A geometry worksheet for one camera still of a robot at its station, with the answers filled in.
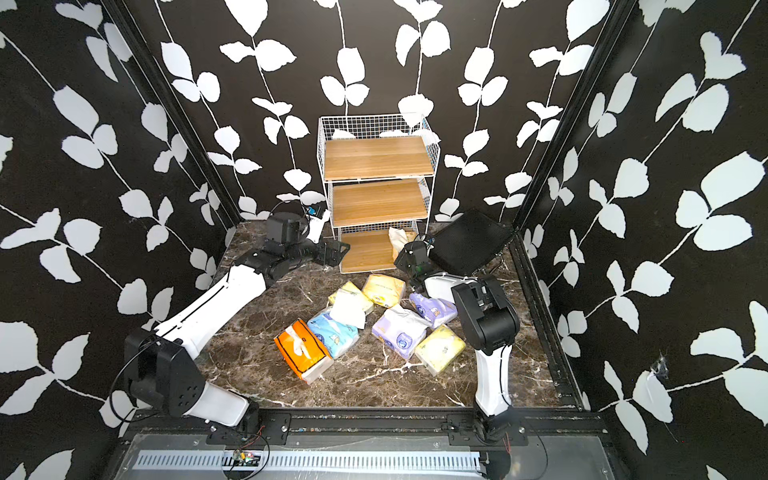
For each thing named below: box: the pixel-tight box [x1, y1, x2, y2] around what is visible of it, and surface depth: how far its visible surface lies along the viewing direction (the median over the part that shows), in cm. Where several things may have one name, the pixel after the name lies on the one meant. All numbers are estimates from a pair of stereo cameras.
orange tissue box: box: [274, 318, 335, 385], surface depth 81 cm
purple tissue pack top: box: [409, 293, 458, 327], surface depth 92 cm
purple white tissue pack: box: [372, 305, 431, 359], surface depth 87 cm
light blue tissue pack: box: [307, 312, 360, 359], surface depth 88 cm
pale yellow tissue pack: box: [415, 324, 466, 375], surface depth 85 cm
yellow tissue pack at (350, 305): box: [328, 281, 375, 329], surface depth 95 cm
